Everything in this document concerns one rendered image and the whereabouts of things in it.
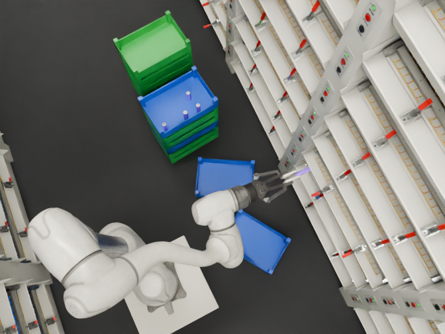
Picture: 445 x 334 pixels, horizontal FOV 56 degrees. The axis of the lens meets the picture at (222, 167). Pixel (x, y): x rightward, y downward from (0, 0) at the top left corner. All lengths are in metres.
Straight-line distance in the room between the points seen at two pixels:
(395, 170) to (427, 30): 0.44
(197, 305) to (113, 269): 0.82
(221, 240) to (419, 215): 0.67
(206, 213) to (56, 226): 0.54
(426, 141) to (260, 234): 1.29
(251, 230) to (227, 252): 0.69
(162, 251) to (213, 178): 1.01
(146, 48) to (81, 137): 0.65
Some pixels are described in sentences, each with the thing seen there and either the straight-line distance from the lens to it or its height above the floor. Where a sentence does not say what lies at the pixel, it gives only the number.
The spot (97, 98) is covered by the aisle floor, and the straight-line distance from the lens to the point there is 2.51.
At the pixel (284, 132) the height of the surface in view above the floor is 0.30.
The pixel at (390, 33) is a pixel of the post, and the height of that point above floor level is 1.35.
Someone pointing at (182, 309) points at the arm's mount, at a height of 0.24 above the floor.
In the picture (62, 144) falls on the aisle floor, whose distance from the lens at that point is 2.46.
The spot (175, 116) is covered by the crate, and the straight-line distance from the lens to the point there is 1.94.
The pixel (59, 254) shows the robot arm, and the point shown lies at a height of 1.08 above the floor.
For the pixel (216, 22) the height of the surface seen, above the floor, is 0.11.
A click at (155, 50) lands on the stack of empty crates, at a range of 2.10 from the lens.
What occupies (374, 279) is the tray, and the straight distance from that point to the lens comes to 1.80.
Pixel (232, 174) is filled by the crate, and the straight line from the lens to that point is 2.25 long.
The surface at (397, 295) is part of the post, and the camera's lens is 1.61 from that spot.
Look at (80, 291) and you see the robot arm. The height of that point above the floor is 1.09.
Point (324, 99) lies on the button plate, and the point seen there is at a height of 0.96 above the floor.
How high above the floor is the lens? 2.18
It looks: 74 degrees down
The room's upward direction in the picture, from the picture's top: 2 degrees clockwise
